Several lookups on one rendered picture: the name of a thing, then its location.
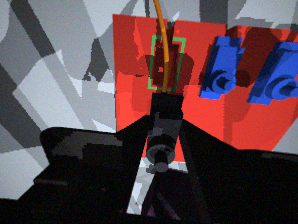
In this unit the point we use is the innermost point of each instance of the red flat deck plate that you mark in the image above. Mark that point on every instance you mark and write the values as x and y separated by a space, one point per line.
239 84

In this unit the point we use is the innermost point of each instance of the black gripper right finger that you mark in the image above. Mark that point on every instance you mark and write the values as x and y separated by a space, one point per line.
221 174

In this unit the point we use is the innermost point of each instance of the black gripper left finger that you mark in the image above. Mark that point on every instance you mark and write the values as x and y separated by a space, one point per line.
122 151

